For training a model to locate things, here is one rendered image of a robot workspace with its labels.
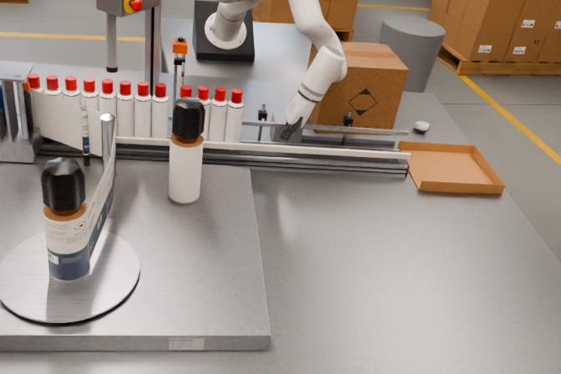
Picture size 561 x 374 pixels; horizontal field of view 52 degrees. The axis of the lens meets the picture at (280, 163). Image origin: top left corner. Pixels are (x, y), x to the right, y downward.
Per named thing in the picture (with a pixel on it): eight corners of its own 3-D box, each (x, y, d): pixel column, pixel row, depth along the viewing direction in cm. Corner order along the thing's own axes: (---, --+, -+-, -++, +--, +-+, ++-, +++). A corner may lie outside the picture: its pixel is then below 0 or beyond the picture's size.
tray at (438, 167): (418, 190, 192) (422, 180, 190) (396, 149, 213) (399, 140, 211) (501, 194, 197) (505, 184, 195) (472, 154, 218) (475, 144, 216)
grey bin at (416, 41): (377, 115, 424) (398, 35, 391) (356, 88, 461) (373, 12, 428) (433, 116, 437) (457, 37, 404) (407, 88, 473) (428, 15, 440)
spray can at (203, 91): (191, 149, 185) (195, 91, 174) (190, 140, 189) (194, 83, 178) (208, 149, 186) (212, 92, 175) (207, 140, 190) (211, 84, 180)
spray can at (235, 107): (223, 150, 187) (229, 93, 176) (223, 142, 191) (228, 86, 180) (240, 151, 187) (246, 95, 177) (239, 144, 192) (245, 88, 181)
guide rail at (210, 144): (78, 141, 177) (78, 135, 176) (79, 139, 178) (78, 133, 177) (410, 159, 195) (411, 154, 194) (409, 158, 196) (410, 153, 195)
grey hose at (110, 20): (105, 72, 179) (103, 6, 168) (107, 67, 182) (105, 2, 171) (117, 73, 180) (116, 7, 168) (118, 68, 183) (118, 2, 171)
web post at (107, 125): (99, 178, 165) (98, 120, 155) (102, 169, 169) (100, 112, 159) (116, 179, 166) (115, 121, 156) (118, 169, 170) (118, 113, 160)
